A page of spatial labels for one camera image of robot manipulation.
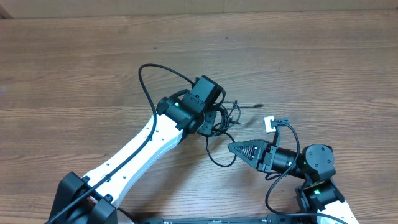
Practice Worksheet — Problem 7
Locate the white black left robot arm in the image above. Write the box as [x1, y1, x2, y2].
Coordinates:
[48, 76, 225, 224]

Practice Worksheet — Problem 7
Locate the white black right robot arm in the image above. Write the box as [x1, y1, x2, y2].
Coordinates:
[228, 140, 359, 224]

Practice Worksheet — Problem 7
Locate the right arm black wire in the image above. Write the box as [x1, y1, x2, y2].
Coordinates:
[264, 121, 349, 224]

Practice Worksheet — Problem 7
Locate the black USB cable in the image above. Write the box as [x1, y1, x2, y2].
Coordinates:
[205, 100, 264, 168]

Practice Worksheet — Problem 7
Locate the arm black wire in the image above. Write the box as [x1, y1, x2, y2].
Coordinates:
[45, 63, 197, 224]
[264, 121, 349, 224]

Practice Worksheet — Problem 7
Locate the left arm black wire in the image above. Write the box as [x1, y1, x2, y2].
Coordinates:
[45, 63, 197, 224]

